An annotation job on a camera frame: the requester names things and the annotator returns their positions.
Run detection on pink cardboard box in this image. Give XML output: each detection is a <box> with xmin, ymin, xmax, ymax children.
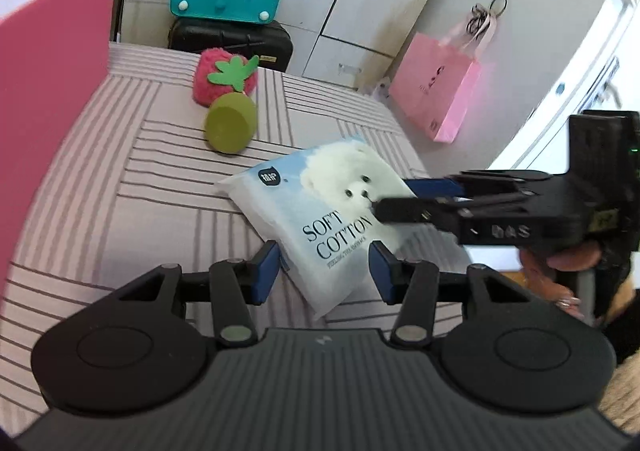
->
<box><xmin>0</xmin><ymin>0</ymin><xmax>121</xmax><ymax>282</ymax></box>

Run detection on green round plush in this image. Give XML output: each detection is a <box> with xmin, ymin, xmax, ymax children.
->
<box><xmin>203</xmin><ymin>92</ymin><xmax>257</xmax><ymax>154</ymax></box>

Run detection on person's right hand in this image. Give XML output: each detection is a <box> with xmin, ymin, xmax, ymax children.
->
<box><xmin>519</xmin><ymin>240</ymin><xmax>602</xmax><ymax>322</ymax></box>

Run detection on white plastic bag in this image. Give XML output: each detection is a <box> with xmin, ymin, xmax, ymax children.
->
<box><xmin>359</xmin><ymin>78</ymin><xmax>397</xmax><ymax>102</ymax></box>

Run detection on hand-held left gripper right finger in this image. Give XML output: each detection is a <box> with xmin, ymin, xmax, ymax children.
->
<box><xmin>369</xmin><ymin>241</ymin><xmax>538</xmax><ymax>346</ymax></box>

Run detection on white dog cotton pad pack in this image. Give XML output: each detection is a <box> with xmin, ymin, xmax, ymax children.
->
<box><xmin>215</xmin><ymin>135</ymin><xmax>471</xmax><ymax>320</ymax></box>

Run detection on black looped cords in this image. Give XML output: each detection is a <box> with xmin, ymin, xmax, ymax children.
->
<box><xmin>467</xmin><ymin>0</ymin><xmax>509</xmax><ymax>40</ymax></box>

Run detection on pink paper shopping bag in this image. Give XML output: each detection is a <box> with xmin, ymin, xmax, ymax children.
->
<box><xmin>388</xmin><ymin>23</ymin><xmax>484</xmax><ymax>144</ymax></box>

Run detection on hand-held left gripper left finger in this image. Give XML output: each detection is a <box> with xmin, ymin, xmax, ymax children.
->
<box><xmin>107</xmin><ymin>240</ymin><xmax>280</xmax><ymax>347</ymax></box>

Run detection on white door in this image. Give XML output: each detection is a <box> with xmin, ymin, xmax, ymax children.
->
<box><xmin>490</xmin><ymin>0</ymin><xmax>640</xmax><ymax>174</ymax></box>

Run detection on black suitcase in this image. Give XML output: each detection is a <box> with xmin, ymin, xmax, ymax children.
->
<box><xmin>167</xmin><ymin>18</ymin><xmax>295</xmax><ymax>74</ymax></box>

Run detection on red strawberry plush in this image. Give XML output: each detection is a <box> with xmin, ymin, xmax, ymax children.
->
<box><xmin>193</xmin><ymin>48</ymin><xmax>260</xmax><ymax>110</ymax></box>

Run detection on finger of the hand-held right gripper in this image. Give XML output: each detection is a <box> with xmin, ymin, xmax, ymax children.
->
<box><xmin>372</xmin><ymin>198</ymin><xmax>521</xmax><ymax>232</ymax></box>
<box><xmin>402</xmin><ymin>171</ymin><xmax>551</xmax><ymax>199</ymax></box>

